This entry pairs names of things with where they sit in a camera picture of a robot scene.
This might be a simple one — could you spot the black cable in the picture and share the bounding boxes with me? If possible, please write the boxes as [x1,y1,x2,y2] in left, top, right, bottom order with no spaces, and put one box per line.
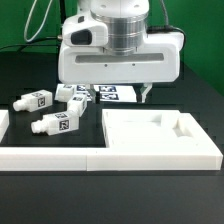
[0,37,64,53]

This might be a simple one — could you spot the white U-shaped fence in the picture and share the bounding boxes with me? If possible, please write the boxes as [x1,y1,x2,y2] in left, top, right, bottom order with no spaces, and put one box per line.
[0,113,223,171]

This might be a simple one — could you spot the grey cable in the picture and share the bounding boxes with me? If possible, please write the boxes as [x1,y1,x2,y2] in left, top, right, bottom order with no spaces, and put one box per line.
[23,0,54,44]

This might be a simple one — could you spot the white square tabletop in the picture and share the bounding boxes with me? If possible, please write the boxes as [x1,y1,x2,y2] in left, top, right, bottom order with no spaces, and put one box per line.
[101,108,201,148]

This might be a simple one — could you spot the white paper with tags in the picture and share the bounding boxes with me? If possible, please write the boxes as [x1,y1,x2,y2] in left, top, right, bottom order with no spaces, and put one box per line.
[74,83,138,104]

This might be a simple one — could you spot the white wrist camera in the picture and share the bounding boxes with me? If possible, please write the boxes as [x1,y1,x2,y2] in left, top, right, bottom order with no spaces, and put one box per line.
[62,14,108,47]

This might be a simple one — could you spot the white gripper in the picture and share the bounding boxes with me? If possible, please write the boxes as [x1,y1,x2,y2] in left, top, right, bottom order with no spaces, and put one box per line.
[58,32,184,103]

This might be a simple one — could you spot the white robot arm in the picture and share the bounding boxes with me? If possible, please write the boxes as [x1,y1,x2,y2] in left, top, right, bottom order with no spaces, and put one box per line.
[58,0,184,101]

